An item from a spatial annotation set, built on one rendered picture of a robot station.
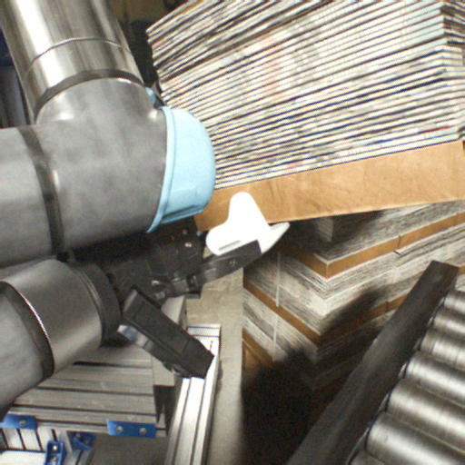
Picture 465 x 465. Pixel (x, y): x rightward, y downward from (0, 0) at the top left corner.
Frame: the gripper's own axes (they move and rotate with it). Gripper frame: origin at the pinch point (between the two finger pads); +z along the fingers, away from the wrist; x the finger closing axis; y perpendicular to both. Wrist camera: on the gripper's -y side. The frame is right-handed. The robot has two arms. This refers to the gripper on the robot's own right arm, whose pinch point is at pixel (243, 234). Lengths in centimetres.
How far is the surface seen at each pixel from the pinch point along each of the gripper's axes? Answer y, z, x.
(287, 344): -55, 59, 50
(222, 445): -80, 36, 68
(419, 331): -23.5, 21.5, -7.7
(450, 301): -24.9, 33.8, -8.7
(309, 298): -37, 57, 36
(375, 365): -22.6, 10.9, -5.6
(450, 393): -27.5, 13.9, -13.2
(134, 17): 271, 554, 607
